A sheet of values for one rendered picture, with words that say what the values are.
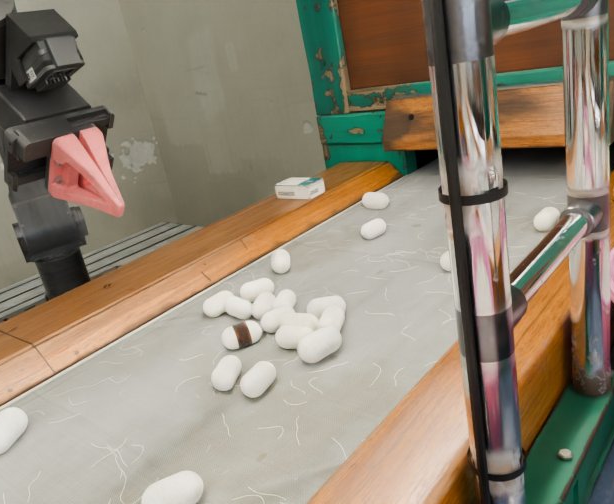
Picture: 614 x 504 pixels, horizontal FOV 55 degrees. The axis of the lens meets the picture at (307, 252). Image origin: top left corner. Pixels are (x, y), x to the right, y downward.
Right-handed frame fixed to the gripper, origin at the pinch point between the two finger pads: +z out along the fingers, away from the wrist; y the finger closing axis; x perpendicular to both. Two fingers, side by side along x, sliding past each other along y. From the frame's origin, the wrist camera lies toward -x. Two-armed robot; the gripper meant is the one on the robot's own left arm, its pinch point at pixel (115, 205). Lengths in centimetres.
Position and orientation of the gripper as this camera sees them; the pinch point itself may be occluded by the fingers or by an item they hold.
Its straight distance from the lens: 55.6
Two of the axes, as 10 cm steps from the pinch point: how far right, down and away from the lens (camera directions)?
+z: 7.0, 6.6, -2.7
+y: 6.2, -3.8, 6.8
